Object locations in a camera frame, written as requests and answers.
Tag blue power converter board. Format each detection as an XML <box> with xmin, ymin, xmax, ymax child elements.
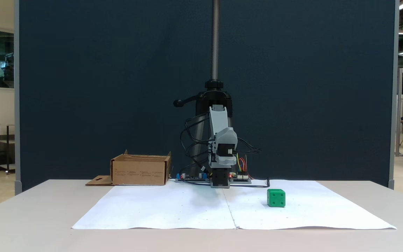
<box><xmin>175</xmin><ymin>173</ymin><xmax>210</xmax><ymax>183</ymax></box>

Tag white paper sheet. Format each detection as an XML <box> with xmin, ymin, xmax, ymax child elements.
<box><xmin>71</xmin><ymin>179</ymin><xmax>397</xmax><ymax>230</ymax></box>

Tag coloured jumper wires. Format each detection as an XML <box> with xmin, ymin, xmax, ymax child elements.
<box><xmin>235</xmin><ymin>152</ymin><xmax>249</xmax><ymax>174</ymax></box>

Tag black metal cart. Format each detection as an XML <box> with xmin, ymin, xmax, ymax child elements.
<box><xmin>0</xmin><ymin>124</ymin><xmax>15</xmax><ymax>175</ymax></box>

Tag small servo driver board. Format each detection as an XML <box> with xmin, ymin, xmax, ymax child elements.
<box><xmin>229</xmin><ymin>172</ymin><xmax>252</xmax><ymax>183</ymax></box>

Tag framed wall window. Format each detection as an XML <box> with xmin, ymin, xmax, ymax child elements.
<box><xmin>0</xmin><ymin>26</ymin><xmax>15</xmax><ymax>92</ymax></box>

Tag black upper arm servo wires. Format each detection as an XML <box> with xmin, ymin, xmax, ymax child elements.
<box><xmin>179</xmin><ymin>114</ymin><xmax>216</xmax><ymax>177</ymax></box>

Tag black cable on table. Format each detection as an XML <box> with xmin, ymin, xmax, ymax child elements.
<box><xmin>229</xmin><ymin>179</ymin><xmax>270</xmax><ymax>189</ymax></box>

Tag black gripper servo wires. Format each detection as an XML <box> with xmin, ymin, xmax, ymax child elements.
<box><xmin>236</xmin><ymin>138</ymin><xmax>262</xmax><ymax>155</ymax></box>

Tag dark blue partition panel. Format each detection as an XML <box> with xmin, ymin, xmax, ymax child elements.
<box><xmin>14</xmin><ymin>0</ymin><xmax>400</xmax><ymax>192</ymax></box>

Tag black stand with threaded pole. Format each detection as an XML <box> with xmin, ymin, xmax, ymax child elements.
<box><xmin>173</xmin><ymin>0</ymin><xmax>234</xmax><ymax>178</ymax></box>

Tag green die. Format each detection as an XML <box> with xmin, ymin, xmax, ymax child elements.
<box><xmin>267</xmin><ymin>189</ymin><xmax>286</xmax><ymax>208</ymax></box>

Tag brown cardboard box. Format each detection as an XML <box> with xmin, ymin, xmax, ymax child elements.
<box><xmin>85</xmin><ymin>150</ymin><xmax>172</xmax><ymax>186</ymax></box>

